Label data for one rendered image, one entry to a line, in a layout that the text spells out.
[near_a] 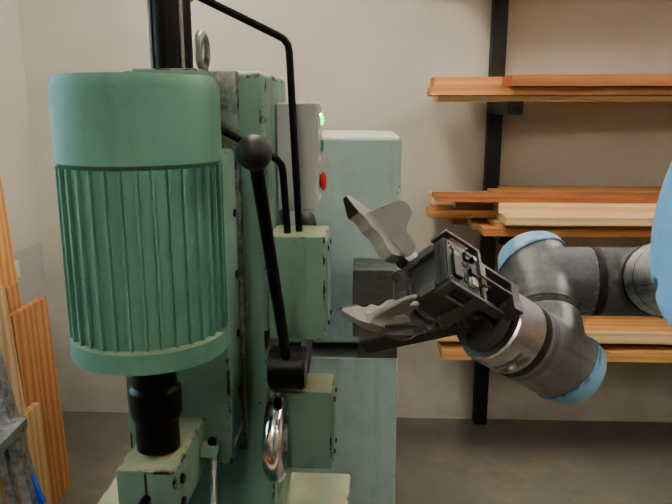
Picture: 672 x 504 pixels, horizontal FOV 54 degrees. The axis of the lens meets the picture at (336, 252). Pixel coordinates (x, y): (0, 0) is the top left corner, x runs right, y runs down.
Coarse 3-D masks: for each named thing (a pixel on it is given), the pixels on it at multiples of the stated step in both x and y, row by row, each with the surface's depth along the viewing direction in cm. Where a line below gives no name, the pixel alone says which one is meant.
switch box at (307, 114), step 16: (288, 112) 96; (304, 112) 96; (320, 112) 103; (288, 128) 97; (304, 128) 97; (288, 144) 97; (304, 144) 97; (288, 160) 98; (304, 160) 98; (288, 176) 98; (304, 176) 98; (288, 192) 99; (304, 192) 99; (304, 208) 99
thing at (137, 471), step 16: (192, 432) 83; (192, 448) 81; (128, 464) 76; (144, 464) 76; (160, 464) 76; (176, 464) 76; (192, 464) 81; (128, 480) 75; (144, 480) 75; (160, 480) 75; (176, 480) 75; (192, 480) 82; (128, 496) 75; (160, 496) 75; (176, 496) 75
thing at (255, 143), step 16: (240, 144) 62; (256, 144) 61; (240, 160) 62; (256, 160) 62; (256, 176) 64; (256, 192) 66; (256, 208) 68; (272, 240) 71; (272, 256) 73; (272, 272) 75; (272, 288) 77; (272, 304) 80; (288, 336) 86; (272, 352) 89; (288, 352) 87; (304, 352) 90; (272, 368) 88; (288, 368) 88; (304, 368) 89; (272, 384) 89; (288, 384) 89; (304, 384) 89
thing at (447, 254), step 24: (432, 240) 69; (456, 240) 68; (408, 264) 70; (432, 264) 67; (456, 264) 65; (480, 264) 68; (408, 288) 68; (432, 288) 64; (456, 288) 64; (480, 288) 69; (504, 288) 69; (432, 312) 68; (456, 312) 66; (480, 312) 70; (504, 312) 69; (480, 336) 71
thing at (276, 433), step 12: (276, 396) 91; (276, 408) 89; (264, 420) 88; (276, 420) 87; (264, 432) 87; (276, 432) 87; (288, 432) 92; (264, 444) 87; (276, 444) 86; (288, 444) 93; (264, 456) 87; (276, 456) 86; (288, 456) 95; (264, 468) 87; (276, 468) 87; (276, 480) 89
